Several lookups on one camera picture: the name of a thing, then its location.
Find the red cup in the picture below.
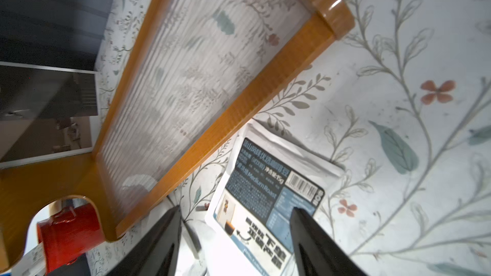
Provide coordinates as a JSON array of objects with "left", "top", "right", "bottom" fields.
[{"left": 37, "top": 204, "right": 105, "bottom": 273}]

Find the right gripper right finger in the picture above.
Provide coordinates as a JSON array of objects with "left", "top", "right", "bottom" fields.
[{"left": 290, "top": 208, "right": 365, "bottom": 276}]

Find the wooden two-tier shelf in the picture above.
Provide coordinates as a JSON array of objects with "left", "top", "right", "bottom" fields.
[{"left": 1, "top": 0, "right": 354, "bottom": 271}]

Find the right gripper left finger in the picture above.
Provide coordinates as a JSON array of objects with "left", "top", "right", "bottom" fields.
[{"left": 108, "top": 206, "right": 182, "bottom": 276}]

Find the dark blue coffee bag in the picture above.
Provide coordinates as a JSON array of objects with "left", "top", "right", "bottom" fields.
[{"left": 205, "top": 120, "right": 344, "bottom": 275}]

